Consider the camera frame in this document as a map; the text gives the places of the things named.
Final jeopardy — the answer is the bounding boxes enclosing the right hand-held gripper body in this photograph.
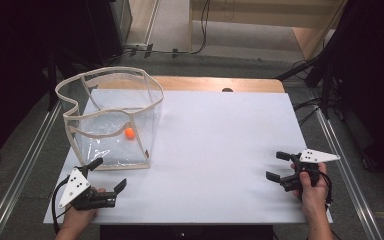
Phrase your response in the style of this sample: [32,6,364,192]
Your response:
[279,148,342,193]

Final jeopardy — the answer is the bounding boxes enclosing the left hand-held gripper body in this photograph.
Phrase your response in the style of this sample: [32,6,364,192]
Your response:
[58,165,118,212]

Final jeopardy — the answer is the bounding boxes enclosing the clear plastic bag beige trim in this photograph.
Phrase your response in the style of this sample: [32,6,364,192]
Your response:
[54,66,165,172]

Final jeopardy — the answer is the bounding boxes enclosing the person's left hand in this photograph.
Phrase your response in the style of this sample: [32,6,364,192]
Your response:
[61,187,107,228]

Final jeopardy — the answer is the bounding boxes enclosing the person's right hand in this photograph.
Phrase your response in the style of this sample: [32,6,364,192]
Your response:
[290,161,330,215]

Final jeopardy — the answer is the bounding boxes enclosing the white table sheet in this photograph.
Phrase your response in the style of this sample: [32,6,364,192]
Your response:
[43,88,334,225]

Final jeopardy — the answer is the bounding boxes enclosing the black stand leg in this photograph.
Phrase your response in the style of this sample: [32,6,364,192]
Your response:
[276,56,318,82]

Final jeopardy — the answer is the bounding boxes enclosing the wooden table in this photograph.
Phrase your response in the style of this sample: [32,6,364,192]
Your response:
[94,75,286,94]

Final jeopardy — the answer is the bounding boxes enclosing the black cabinet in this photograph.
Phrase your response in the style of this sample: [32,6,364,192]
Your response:
[46,0,134,68]

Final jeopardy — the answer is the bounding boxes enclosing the wooden shelf unit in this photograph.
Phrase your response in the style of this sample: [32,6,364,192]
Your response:
[189,0,348,61]

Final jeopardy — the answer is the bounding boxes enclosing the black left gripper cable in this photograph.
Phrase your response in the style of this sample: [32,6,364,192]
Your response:
[51,174,73,236]

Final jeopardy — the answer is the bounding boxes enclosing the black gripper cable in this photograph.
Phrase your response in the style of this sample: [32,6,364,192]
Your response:
[318,170,334,207]
[51,174,73,236]

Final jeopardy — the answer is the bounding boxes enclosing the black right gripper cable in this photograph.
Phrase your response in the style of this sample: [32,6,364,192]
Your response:
[318,170,334,207]

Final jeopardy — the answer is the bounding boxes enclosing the metal floor rail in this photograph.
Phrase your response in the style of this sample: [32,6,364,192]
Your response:
[314,108,384,240]
[0,99,63,240]

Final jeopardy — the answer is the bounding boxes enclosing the black floor cables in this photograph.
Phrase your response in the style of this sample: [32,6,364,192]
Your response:
[293,96,324,127]

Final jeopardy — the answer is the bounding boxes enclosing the black hanging cable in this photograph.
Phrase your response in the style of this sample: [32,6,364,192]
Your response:
[193,0,213,56]

